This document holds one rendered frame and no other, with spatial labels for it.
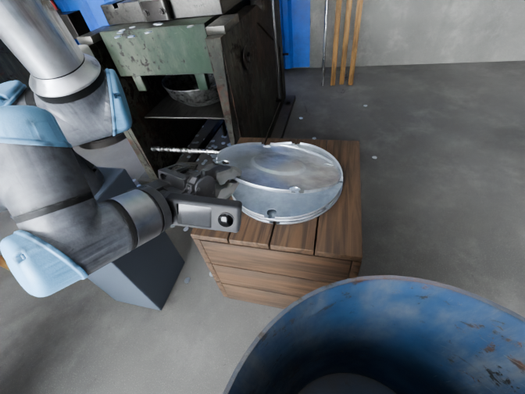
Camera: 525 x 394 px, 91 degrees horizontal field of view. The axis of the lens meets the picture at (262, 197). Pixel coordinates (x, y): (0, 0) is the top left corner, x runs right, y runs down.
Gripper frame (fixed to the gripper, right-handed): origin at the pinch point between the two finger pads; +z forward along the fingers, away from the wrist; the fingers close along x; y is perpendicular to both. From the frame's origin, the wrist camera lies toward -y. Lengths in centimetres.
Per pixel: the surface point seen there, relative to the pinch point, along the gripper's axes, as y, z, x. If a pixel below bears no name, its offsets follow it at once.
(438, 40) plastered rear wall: -21, 200, -44
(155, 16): 57, 29, -31
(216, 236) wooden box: 3.6, -3.2, 14.7
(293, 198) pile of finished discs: -7.8, 11.0, 7.0
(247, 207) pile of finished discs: 0.7, 4.5, 9.6
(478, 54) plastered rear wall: -47, 212, -38
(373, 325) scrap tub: -31.4, -3.2, 17.8
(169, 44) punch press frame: 50, 27, -24
